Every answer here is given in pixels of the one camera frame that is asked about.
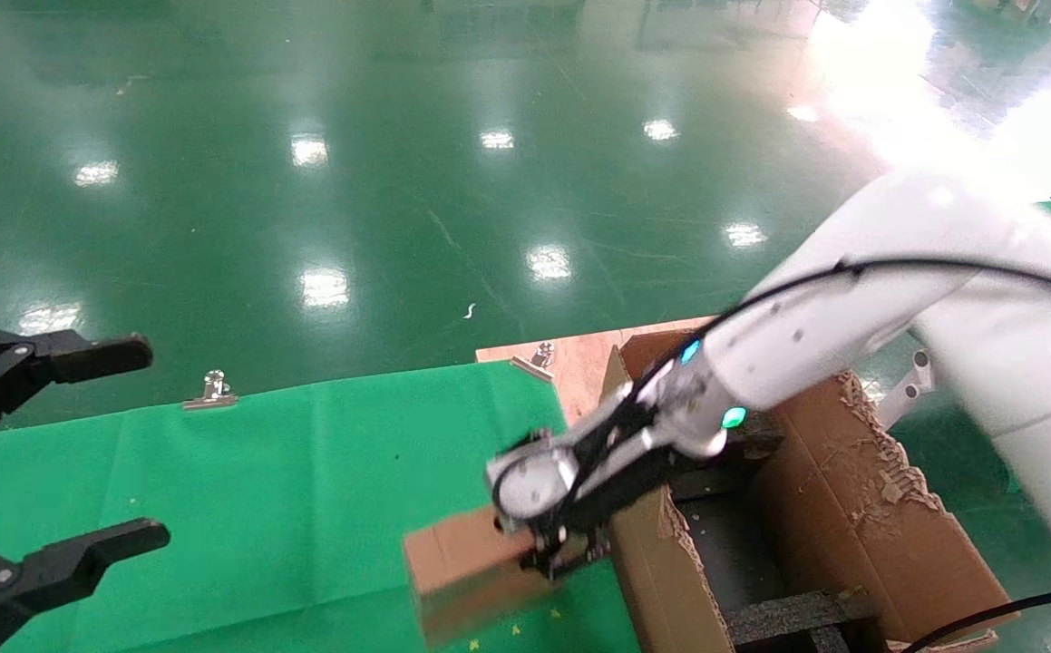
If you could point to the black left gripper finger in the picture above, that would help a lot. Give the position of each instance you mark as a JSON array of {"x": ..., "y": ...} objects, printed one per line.
[
  {"x": 35, "y": 355},
  {"x": 53, "y": 571}
]

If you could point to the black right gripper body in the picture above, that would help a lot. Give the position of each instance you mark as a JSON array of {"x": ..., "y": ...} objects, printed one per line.
[{"x": 616, "y": 499}]

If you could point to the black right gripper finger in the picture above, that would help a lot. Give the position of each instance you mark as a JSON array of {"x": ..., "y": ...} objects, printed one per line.
[
  {"x": 550, "y": 555},
  {"x": 588, "y": 547}
]

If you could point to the small brown cardboard box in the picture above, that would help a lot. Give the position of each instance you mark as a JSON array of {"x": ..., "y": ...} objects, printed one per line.
[{"x": 462, "y": 562}]

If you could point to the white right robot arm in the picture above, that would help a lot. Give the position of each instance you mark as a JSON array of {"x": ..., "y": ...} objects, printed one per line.
[{"x": 942, "y": 317}]

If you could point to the large torn cardboard carton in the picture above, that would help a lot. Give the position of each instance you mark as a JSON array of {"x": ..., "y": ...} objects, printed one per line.
[{"x": 851, "y": 526}]

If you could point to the silver binder clip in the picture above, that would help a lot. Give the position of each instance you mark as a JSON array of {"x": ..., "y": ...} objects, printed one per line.
[
  {"x": 214, "y": 390},
  {"x": 539, "y": 358}
]

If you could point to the black foam insert bar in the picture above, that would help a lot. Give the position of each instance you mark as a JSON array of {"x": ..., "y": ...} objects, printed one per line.
[{"x": 788, "y": 617}]

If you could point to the large green tablecloth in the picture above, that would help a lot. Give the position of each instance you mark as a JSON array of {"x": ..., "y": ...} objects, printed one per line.
[{"x": 307, "y": 499}]

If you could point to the silver table clamp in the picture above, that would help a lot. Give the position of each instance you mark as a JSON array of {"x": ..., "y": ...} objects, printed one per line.
[{"x": 910, "y": 385}]

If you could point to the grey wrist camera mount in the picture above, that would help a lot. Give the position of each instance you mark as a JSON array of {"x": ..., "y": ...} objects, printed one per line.
[{"x": 530, "y": 485}]

